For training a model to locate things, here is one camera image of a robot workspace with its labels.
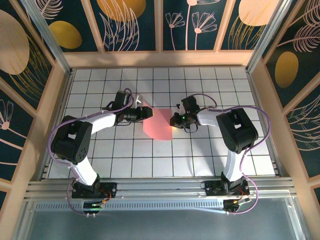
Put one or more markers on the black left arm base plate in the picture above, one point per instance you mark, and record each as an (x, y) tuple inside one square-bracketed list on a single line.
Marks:
[(110, 188)]

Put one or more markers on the pink paper sheet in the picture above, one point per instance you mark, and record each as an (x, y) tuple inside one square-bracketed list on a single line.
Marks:
[(160, 125)]

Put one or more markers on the grey metal sheet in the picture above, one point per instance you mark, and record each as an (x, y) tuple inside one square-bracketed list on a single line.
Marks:
[(160, 225)]

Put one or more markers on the aluminium cross rail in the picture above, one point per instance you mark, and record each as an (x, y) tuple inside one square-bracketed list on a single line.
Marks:
[(160, 186)]

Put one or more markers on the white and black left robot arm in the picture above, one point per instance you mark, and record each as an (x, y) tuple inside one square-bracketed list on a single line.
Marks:
[(82, 140)]

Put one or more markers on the aluminium side rail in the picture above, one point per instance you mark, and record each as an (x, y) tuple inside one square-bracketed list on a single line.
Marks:
[(265, 125), (56, 125)]

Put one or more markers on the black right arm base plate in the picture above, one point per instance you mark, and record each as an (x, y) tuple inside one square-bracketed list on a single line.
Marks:
[(212, 188)]

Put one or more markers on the aluminium corner post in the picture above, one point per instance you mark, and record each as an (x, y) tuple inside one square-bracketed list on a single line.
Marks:
[(267, 32), (50, 37)]

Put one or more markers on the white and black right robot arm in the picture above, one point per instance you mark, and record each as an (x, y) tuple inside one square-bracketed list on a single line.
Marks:
[(237, 130)]

